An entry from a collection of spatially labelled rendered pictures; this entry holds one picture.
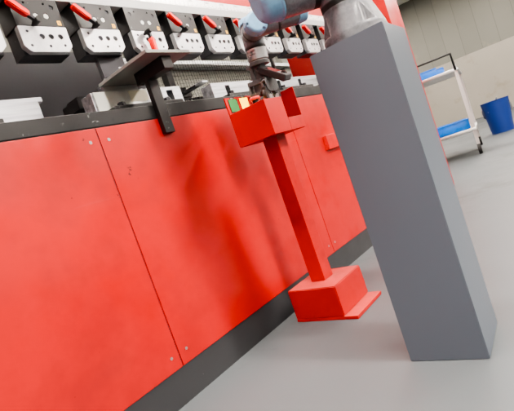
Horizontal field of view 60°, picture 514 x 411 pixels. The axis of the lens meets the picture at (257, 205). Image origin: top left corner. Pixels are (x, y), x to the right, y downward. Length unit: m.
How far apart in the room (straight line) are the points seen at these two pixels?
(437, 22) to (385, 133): 12.12
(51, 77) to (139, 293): 1.16
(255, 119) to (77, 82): 0.97
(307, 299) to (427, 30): 11.88
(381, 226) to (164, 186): 0.68
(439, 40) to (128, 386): 12.39
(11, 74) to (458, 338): 1.81
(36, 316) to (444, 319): 0.94
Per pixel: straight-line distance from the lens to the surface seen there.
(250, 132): 1.54
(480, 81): 12.89
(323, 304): 1.58
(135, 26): 1.77
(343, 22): 1.10
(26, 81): 2.10
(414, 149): 1.03
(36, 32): 1.53
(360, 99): 1.06
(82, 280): 1.23
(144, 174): 1.39
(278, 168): 1.58
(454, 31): 13.04
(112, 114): 1.40
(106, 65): 1.65
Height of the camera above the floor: 0.56
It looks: 4 degrees down
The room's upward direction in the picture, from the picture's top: 19 degrees counter-clockwise
